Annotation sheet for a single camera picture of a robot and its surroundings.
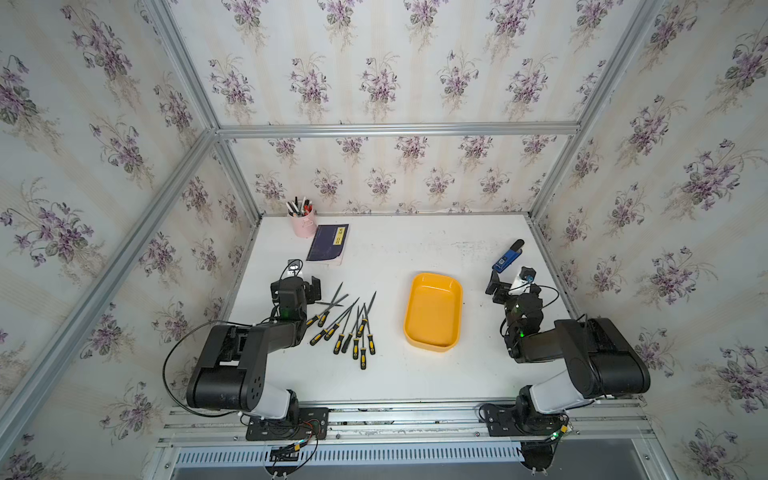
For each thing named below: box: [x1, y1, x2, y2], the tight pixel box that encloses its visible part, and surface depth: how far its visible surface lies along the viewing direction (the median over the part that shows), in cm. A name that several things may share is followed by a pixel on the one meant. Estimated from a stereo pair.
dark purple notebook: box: [306, 224, 349, 261], surface depth 113 cm
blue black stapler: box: [492, 239, 525, 274], surface depth 106 cm
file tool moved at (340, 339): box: [333, 307, 352, 355], surface depth 87 cm
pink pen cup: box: [290, 208, 318, 238], surface depth 110 cm
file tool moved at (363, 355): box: [360, 314, 367, 371], surface depth 85 cm
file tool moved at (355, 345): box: [352, 306, 359, 360], surface depth 86 cm
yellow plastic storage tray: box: [404, 273, 463, 352], surface depth 94 cm
